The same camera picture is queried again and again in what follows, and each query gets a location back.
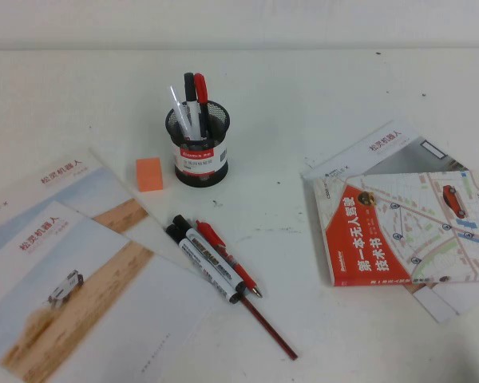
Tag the red retractable pen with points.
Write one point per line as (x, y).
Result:
(220, 248)

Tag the orange book with map cover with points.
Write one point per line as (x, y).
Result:
(363, 239)

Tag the robot brochure with grey photo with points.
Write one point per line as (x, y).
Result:
(383, 147)

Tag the black mesh pen holder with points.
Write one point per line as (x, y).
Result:
(199, 175)

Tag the red pencil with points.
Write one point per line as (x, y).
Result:
(269, 329)

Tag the red capped marker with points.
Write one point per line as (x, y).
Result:
(200, 88)

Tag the white pen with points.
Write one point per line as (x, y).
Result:
(177, 105)

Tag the robot brochure with rover photo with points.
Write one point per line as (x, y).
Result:
(104, 279)

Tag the orange rectangular block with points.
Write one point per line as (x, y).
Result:
(149, 175)

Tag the robot brochure with blue sky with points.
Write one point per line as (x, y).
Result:
(84, 183)

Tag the black white whiteboard marker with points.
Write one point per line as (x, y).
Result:
(212, 256)
(175, 236)

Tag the black capped marker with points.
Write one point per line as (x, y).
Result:
(189, 85)

